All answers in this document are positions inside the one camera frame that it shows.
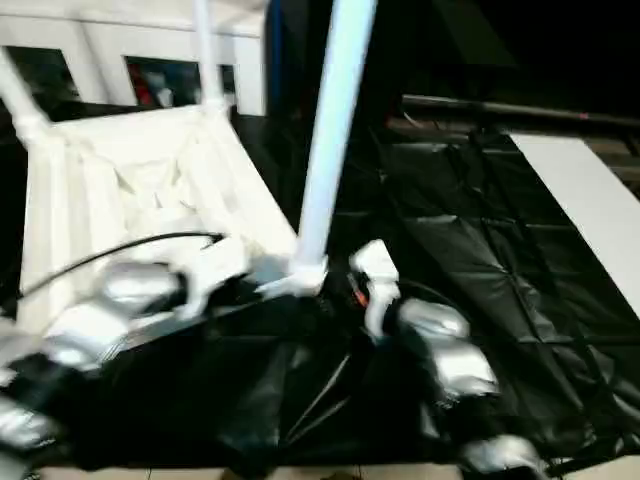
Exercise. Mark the white plastic table top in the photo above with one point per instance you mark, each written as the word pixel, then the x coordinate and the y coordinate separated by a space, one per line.
pixel 125 190

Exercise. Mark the white plastic table leg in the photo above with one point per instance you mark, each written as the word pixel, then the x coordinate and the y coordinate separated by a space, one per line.
pixel 10 340
pixel 210 55
pixel 340 125
pixel 22 95

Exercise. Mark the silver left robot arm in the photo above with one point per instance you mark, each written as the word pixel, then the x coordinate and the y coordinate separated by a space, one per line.
pixel 115 310

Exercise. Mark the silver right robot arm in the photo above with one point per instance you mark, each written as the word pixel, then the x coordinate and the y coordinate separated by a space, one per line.
pixel 445 340

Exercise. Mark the black table mat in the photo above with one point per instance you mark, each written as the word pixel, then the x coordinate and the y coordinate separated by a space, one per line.
pixel 500 225

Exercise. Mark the small white cup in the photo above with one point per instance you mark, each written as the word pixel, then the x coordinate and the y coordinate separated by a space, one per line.
pixel 164 97

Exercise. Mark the red white bottle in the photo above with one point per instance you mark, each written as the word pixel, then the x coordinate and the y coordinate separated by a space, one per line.
pixel 142 87

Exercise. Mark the long black pole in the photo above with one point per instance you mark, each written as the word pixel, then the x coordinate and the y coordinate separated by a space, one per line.
pixel 500 107

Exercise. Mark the white flat board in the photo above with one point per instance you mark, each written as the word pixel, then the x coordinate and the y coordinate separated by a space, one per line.
pixel 585 200

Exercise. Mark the black fabric covered furniture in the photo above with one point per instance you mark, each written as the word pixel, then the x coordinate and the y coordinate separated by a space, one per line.
pixel 450 45

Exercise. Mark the white glass-door cabinet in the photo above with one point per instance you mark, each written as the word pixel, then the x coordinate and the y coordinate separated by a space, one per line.
pixel 100 35

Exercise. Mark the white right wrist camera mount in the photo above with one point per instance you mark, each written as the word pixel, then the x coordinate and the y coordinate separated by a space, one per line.
pixel 377 270

